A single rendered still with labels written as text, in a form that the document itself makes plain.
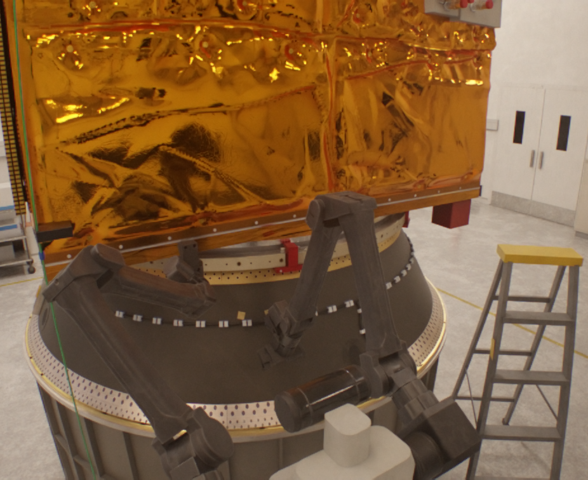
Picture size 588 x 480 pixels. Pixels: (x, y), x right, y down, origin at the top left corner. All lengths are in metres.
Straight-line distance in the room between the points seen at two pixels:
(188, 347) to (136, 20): 1.06
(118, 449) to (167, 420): 1.18
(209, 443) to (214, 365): 0.89
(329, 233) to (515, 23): 8.88
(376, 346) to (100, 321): 0.54
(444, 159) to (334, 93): 0.65
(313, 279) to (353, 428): 0.48
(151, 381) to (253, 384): 0.89
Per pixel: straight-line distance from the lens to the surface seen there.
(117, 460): 2.02
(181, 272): 1.17
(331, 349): 1.72
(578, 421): 3.97
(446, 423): 0.93
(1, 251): 6.67
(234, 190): 1.48
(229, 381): 1.65
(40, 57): 1.34
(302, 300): 1.18
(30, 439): 3.73
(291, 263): 1.60
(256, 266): 1.59
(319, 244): 1.06
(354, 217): 0.94
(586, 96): 8.91
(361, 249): 0.95
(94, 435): 2.02
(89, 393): 1.89
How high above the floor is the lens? 2.28
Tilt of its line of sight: 19 degrees down
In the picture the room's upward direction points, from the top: straight up
